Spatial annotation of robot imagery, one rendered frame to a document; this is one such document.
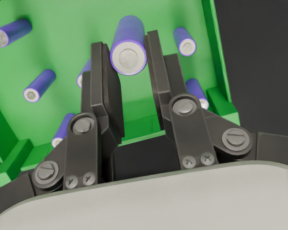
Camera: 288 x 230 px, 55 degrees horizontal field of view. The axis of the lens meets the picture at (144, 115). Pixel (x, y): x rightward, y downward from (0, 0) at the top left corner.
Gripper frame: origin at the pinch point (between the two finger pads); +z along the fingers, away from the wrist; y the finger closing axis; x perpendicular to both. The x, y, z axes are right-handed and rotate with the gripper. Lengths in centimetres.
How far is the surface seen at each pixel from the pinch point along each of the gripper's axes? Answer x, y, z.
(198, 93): -15.3, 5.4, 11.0
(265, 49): -40, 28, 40
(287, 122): -59, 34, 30
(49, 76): -13.0, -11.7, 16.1
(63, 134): -16.9, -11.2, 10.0
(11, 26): -5.8, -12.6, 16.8
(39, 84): -11.3, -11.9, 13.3
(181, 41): -8.9, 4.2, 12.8
